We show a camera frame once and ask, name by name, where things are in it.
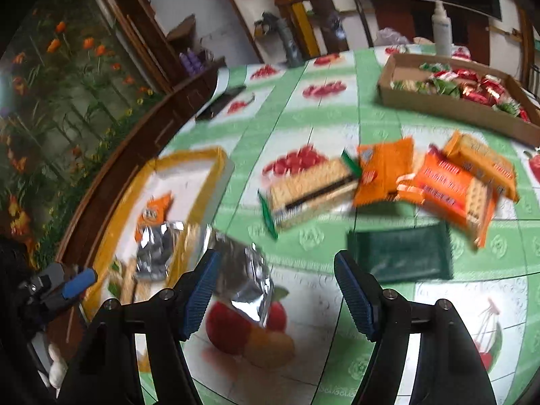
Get dark green snack packet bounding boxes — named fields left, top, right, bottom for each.
left=347, top=221, right=453, bottom=284

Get silver foil snack packet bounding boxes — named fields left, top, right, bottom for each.
left=207, top=229, right=274, bottom=327

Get small orange snack packet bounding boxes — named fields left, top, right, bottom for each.
left=134, top=191, right=174, bottom=242

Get green-edged cracker pack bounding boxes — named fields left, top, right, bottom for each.
left=257, top=150, right=362, bottom=240

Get white gloved left hand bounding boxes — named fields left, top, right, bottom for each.
left=39, top=344, right=68, bottom=393

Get green yellow snack pack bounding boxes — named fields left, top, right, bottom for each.
left=107, top=258, right=137, bottom=304

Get yellow rimmed white tray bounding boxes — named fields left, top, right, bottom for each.
left=81, top=146, right=235, bottom=374

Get green patterned tablecloth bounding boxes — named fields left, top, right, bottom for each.
left=81, top=44, right=540, bottom=405

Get large orange cracker pack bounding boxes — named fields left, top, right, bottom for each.
left=396, top=145, right=497, bottom=249

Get orange-yellow biscuit pack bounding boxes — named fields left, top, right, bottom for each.
left=442, top=131, right=520, bottom=203

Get black remote control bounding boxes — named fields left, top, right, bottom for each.
left=195, top=85, right=246, bottom=122

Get cardboard box tray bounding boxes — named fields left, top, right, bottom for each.
left=378, top=54, right=539, bottom=146

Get red and green candies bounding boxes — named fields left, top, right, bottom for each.
left=390, top=62, right=533, bottom=124

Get purple bottles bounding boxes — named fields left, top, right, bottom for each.
left=180, top=48, right=206, bottom=77

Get wooden chair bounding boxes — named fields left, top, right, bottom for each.
left=275, top=0, right=374, bottom=59

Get white spray bottle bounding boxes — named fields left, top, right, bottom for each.
left=432, top=0, right=452, bottom=58

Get grey flashlight device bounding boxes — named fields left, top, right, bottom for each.
left=253, top=12, right=304, bottom=68

